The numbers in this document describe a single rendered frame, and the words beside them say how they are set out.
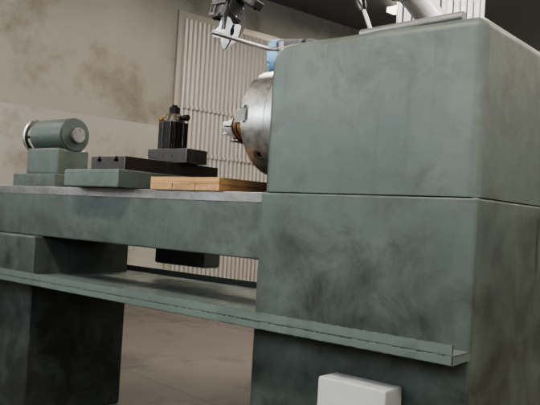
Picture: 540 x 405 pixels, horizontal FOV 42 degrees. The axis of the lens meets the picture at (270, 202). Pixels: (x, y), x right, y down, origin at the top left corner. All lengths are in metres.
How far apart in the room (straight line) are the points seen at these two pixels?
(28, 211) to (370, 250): 1.55
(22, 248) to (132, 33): 4.14
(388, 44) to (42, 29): 4.84
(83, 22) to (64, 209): 3.98
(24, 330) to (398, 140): 1.67
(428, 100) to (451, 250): 0.33
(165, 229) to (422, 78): 0.96
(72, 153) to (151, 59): 3.91
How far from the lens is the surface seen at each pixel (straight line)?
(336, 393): 1.64
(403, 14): 2.96
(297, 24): 7.97
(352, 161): 1.69
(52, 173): 2.82
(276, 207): 1.82
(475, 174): 1.54
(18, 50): 6.18
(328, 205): 1.72
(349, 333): 1.59
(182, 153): 2.44
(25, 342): 2.77
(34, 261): 2.73
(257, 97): 2.00
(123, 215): 2.35
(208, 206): 2.06
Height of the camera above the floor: 0.80
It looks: 1 degrees up
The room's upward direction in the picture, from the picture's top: 3 degrees clockwise
